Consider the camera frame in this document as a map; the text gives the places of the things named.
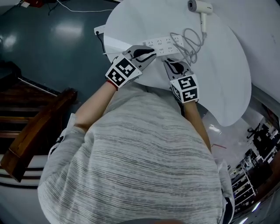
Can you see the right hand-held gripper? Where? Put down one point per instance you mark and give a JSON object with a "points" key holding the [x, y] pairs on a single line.
{"points": [[186, 89]]}

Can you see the small white power strip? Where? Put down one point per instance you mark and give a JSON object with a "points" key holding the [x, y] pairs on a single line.
{"points": [[99, 30]]}

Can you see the long white power strip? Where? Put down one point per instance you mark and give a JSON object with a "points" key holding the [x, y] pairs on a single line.
{"points": [[165, 45]]}

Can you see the person's left forearm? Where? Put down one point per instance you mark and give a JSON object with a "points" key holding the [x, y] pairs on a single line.
{"points": [[96, 109]]}

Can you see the dark bin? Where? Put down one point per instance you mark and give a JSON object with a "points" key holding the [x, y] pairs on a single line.
{"points": [[9, 70]]}

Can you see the white hair dryer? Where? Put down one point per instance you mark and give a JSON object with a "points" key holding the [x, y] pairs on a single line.
{"points": [[202, 7]]}

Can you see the person's striped grey top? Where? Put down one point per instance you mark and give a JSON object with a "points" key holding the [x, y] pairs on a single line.
{"points": [[135, 164]]}

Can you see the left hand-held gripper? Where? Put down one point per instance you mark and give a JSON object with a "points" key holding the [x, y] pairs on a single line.
{"points": [[122, 71]]}

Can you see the black stands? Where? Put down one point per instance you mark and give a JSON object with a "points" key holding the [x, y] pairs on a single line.
{"points": [[262, 136]]}

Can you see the thin red stick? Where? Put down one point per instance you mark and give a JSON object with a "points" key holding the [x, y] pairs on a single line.
{"points": [[219, 146]]}

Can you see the person's right forearm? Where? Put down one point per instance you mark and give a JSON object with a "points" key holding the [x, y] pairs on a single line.
{"points": [[197, 124]]}

